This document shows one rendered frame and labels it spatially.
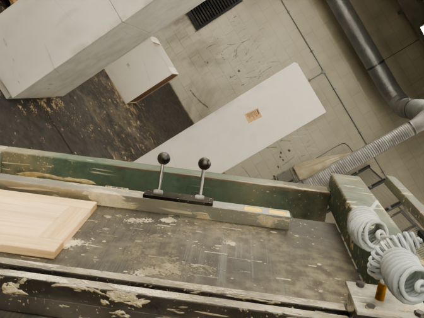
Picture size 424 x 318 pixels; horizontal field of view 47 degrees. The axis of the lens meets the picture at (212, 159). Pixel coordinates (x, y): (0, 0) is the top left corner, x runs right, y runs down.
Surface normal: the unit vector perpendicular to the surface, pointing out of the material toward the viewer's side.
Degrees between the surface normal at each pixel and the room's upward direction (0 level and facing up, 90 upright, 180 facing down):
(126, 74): 90
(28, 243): 51
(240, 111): 90
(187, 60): 90
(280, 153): 90
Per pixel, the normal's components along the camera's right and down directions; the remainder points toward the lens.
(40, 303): -0.07, 0.26
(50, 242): 0.11, -0.96
